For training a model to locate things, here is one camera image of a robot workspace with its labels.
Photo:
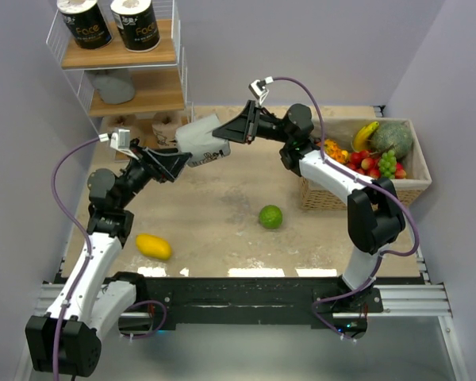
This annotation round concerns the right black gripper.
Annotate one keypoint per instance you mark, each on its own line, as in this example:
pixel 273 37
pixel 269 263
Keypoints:
pixel 244 128

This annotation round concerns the yellow banana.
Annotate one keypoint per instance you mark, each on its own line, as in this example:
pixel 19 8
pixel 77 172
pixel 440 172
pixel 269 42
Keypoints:
pixel 362 137

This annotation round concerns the green melon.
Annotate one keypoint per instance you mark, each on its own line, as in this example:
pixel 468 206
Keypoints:
pixel 393 135

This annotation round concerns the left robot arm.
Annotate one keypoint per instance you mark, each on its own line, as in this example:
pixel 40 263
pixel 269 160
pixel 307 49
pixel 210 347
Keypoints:
pixel 67 338

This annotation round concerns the orange pineapple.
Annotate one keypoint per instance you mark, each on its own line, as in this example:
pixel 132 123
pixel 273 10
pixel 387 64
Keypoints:
pixel 334 151

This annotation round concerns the grey paper roll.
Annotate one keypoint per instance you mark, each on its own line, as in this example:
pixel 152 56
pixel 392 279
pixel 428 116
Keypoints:
pixel 197 139
pixel 114 86

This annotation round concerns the green lime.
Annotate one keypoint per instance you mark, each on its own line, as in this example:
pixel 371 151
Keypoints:
pixel 270 217

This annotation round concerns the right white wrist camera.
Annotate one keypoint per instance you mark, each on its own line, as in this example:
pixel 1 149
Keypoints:
pixel 259 89

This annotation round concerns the black paper roll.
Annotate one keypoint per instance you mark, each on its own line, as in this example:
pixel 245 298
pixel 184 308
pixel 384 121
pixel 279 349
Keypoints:
pixel 136 23
pixel 86 22

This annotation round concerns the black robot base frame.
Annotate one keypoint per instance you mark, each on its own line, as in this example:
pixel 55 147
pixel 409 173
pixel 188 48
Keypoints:
pixel 319 303

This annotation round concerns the white wire wooden shelf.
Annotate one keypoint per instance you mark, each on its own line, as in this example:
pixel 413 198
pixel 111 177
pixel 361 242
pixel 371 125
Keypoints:
pixel 160 77

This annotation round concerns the wicker fruit basket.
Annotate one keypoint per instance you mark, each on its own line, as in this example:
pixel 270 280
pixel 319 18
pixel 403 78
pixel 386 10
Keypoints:
pixel 342 130

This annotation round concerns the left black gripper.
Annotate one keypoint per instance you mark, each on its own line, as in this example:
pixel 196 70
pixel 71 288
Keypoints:
pixel 169 163

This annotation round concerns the yellow mango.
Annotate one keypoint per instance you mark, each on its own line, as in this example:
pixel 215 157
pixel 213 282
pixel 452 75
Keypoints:
pixel 153 247

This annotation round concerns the red apples cluster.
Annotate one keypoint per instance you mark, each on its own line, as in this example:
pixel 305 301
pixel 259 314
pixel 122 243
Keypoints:
pixel 366 163

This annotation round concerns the green grapes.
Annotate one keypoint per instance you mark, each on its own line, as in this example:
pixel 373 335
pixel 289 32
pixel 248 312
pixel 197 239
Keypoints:
pixel 387 164

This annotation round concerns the brown paper roll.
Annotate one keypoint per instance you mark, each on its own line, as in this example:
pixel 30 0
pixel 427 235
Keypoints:
pixel 164 127
pixel 128 121

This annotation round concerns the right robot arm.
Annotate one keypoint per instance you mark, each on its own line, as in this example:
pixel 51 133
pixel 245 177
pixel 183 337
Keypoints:
pixel 374 219

